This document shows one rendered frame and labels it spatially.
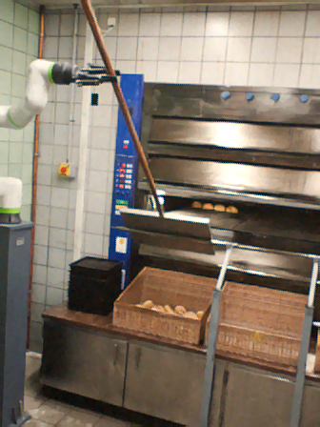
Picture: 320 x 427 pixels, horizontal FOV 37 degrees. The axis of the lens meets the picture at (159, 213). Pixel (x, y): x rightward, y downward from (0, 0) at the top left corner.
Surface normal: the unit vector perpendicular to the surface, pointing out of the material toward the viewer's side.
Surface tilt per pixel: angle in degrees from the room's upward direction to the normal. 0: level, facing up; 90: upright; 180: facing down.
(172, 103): 90
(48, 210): 90
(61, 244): 90
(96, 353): 90
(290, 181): 70
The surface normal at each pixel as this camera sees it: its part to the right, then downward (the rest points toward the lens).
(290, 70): -0.35, 0.11
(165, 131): -0.30, -0.24
